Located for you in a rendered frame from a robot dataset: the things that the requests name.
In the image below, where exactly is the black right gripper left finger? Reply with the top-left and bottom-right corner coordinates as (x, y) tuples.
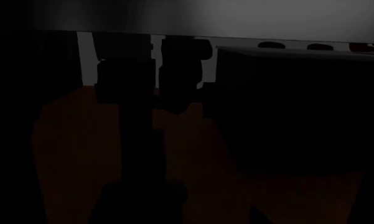
(88, 179), (189, 224)

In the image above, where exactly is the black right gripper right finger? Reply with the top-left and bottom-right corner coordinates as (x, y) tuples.
(248, 203), (283, 224)

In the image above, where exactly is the dark cabinet block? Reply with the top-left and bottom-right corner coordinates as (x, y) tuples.
(202, 45), (374, 178)

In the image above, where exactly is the black round knob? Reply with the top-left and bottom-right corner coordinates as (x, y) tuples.
(257, 41), (286, 50)
(306, 43), (334, 51)

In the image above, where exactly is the grey counter slab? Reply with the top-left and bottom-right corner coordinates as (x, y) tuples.
(0, 0), (374, 45)

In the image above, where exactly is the red object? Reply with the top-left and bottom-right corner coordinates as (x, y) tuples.
(348, 42), (374, 55)

